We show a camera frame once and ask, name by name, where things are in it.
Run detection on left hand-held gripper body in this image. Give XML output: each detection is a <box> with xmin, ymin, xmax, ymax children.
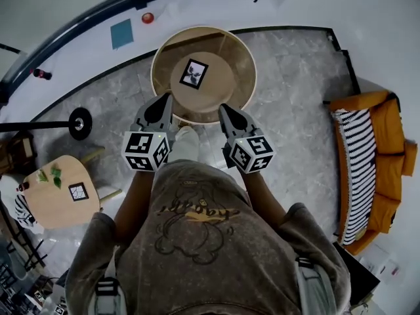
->
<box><xmin>123</xmin><ymin>122</ymin><xmax>174</xmax><ymax>173</ymax></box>

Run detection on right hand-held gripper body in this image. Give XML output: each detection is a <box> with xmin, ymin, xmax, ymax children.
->
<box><xmin>222</xmin><ymin>127</ymin><xmax>275</xmax><ymax>175</ymax></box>

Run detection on black framed picture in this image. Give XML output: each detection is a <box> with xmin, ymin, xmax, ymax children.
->
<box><xmin>178</xmin><ymin>58</ymin><xmax>209</xmax><ymax>90</ymax></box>

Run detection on person's right forearm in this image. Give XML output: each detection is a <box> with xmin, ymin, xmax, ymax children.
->
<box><xmin>241</xmin><ymin>172</ymin><xmax>289</xmax><ymax>232</ymax></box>

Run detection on person's left forearm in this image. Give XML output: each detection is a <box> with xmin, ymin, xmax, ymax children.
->
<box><xmin>113</xmin><ymin>171</ymin><xmax>155</xmax><ymax>239</ymax></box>

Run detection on round wooden coffee table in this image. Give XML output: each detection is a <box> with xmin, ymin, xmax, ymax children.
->
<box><xmin>150</xmin><ymin>26</ymin><xmax>257</xmax><ymax>126</ymax></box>

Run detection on person's pale trousers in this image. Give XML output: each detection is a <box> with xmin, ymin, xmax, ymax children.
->
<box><xmin>169</xmin><ymin>125</ymin><xmax>201</xmax><ymax>163</ymax></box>

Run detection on black stand with round base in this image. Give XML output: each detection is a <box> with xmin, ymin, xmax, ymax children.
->
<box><xmin>0</xmin><ymin>107</ymin><xmax>93</xmax><ymax>141</ymax></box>

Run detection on teal square pad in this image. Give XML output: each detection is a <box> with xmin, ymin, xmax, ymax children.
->
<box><xmin>110</xmin><ymin>19</ymin><xmax>135</xmax><ymax>51</ymax></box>

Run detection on green leaf sprig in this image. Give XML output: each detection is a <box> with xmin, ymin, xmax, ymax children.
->
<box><xmin>49</xmin><ymin>164</ymin><xmax>64</xmax><ymax>188</ymax></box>

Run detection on wooden side table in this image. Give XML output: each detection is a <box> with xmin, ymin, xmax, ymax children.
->
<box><xmin>23</xmin><ymin>146</ymin><xmax>123</xmax><ymax>231</ymax></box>

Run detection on black white striped blanket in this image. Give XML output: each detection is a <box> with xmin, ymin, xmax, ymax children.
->
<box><xmin>331</xmin><ymin>108</ymin><xmax>377</xmax><ymax>246</ymax></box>

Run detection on person's brown printed t-shirt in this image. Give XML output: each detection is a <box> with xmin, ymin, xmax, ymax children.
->
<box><xmin>65</xmin><ymin>159</ymin><xmax>352</xmax><ymax>315</ymax></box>

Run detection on dark wooden chair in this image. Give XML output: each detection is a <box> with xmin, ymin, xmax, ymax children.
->
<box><xmin>0</xmin><ymin>131</ymin><xmax>35</xmax><ymax>173</ymax></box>

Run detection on dark bottle red label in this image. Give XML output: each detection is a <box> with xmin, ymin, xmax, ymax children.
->
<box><xmin>32</xmin><ymin>68</ymin><xmax>53</xmax><ymax>81</ymax></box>

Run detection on small striped cushion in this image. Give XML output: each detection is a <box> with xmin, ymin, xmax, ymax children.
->
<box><xmin>14</xmin><ymin>194</ymin><xmax>37</xmax><ymax>226</ymax></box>

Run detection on white round seat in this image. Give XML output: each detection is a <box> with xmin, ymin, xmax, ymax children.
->
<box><xmin>0</xmin><ymin>174</ymin><xmax>45</xmax><ymax>236</ymax></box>

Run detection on orange sofa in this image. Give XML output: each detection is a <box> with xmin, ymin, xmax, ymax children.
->
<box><xmin>323</xmin><ymin>90</ymin><xmax>419</xmax><ymax>255</ymax></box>

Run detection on black metal rack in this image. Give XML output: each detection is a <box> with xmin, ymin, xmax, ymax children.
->
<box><xmin>0</xmin><ymin>221</ymin><xmax>50</xmax><ymax>275</ymax></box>

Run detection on white paper sheet red mark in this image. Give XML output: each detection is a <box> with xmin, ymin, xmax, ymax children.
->
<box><xmin>359</xmin><ymin>241</ymin><xmax>403</xmax><ymax>278</ymax></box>

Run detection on small framed picture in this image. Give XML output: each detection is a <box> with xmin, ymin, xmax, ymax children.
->
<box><xmin>68</xmin><ymin>182</ymin><xmax>89</xmax><ymax>203</ymax></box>

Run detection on person's right grey harness strap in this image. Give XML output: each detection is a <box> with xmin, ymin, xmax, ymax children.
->
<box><xmin>295</xmin><ymin>257</ymin><xmax>337</xmax><ymax>315</ymax></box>

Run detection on person's grey harness strap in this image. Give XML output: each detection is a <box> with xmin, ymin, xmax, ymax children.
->
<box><xmin>94</xmin><ymin>247</ymin><xmax>127</xmax><ymax>315</ymax></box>
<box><xmin>295</xmin><ymin>257</ymin><xmax>337</xmax><ymax>315</ymax></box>

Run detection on person's left grey harness strap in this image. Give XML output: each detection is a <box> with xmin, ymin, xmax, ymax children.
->
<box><xmin>94</xmin><ymin>247</ymin><xmax>127</xmax><ymax>315</ymax></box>

